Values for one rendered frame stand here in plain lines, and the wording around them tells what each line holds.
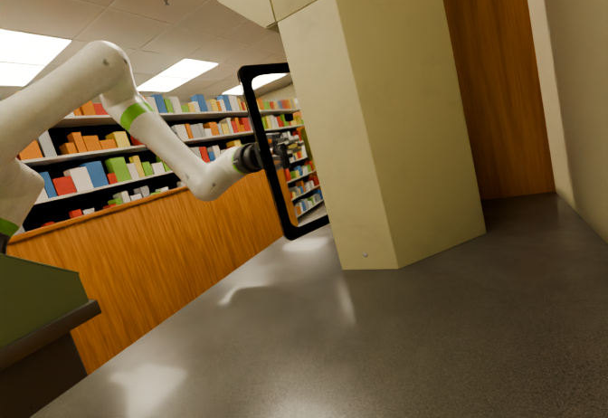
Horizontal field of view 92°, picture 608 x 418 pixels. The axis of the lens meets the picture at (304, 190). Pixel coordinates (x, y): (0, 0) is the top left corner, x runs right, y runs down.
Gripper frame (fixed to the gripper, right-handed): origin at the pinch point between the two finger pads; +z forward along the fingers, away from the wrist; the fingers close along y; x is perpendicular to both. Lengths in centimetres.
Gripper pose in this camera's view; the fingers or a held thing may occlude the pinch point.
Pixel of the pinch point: (288, 147)
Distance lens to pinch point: 74.8
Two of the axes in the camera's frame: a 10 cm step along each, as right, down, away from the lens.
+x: 7.9, -2.9, 5.4
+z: 5.6, -0.3, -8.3
